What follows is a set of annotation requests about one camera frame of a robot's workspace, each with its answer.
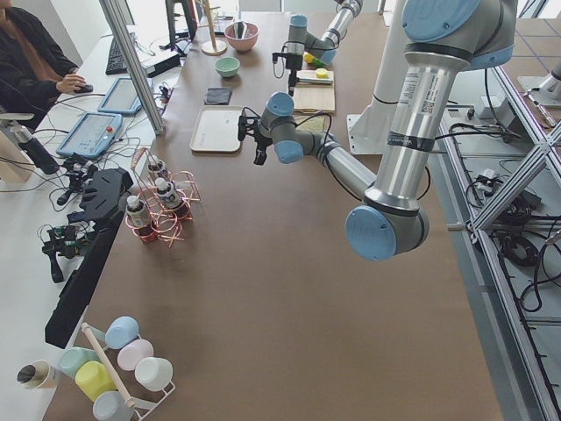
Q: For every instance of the blue teach pendant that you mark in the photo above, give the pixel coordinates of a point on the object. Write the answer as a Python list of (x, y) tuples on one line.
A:
[(121, 98), (91, 135)]

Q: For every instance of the metal ice scoop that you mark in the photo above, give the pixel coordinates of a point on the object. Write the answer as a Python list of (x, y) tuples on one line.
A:
[(240, 30)]

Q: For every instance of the copper wire bottle rack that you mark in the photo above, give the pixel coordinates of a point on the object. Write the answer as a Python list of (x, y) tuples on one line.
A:
[(168, 228)]

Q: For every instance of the half lemon slice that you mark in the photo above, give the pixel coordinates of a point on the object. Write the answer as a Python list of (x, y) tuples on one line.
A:
[(322, 73)]

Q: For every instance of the seated person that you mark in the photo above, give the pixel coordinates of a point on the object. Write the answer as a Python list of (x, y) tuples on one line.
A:
[(34, 70)]

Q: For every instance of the blue teach pendant lower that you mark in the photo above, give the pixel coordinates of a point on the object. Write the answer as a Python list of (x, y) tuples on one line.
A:
[(91, 135)]

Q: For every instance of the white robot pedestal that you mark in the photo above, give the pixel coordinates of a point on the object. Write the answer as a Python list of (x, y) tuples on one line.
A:
[(368, 131)]

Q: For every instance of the tea bottle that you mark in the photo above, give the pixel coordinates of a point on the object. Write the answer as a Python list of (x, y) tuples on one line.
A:
[(157, 168), (171, 199), (140, 219)]

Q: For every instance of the grey folded cloth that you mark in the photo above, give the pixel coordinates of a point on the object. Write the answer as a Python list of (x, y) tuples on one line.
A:
[(218, 96)]

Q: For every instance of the white round plate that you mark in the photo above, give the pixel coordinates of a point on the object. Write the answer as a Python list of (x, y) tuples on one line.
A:
[(299, 135)]

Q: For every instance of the tea bottle front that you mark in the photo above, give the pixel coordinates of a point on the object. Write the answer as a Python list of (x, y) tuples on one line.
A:
[(171, 199)]

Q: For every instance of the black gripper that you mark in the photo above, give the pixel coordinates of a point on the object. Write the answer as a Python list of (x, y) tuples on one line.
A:
[(263, 142), (293, 64)]

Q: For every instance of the green ceramic bowl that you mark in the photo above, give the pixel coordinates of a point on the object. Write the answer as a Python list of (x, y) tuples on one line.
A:
[(227, 67)]

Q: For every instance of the aluminium frame post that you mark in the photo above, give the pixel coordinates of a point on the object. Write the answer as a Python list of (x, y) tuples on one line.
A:
[(116, 21)]

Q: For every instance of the yellow lemon far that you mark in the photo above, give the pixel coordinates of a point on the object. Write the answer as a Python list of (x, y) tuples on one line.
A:
[(310, 59)]

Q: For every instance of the blue teach pendant upper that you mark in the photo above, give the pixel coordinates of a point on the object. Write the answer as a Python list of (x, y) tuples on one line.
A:
[(121, 98)]

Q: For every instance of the black keyboard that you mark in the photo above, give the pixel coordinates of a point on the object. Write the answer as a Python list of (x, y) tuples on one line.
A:
[(115, 61)]

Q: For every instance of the black thermos bottle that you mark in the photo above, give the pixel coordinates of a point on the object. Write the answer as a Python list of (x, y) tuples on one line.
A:
[(41, 158)]

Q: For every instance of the cream rabbit tray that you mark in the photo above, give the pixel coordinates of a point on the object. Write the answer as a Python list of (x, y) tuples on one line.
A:
[(216, 130)]

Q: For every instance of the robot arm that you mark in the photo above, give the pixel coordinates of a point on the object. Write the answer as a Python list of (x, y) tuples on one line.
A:
[(428, 45), (324, 48)]

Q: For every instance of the wooden cutting board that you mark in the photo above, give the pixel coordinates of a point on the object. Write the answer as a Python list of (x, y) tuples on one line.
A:
[(312, 98)]

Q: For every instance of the tea bottle back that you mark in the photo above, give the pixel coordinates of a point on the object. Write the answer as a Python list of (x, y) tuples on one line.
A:
[(157, 168)]

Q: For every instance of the pink bowl with ice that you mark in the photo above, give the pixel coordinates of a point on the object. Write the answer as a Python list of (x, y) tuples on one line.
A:
[(242, 45)]

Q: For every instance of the white cup rack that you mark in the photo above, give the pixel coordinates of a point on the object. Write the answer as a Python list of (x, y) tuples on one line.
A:
[(118, 371)]

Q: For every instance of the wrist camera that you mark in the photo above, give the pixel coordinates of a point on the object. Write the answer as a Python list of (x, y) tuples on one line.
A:
[(247, 123), (279, 64)]

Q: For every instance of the wooden cup tree stand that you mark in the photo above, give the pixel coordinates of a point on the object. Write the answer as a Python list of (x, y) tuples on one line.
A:
[(211, 46)]

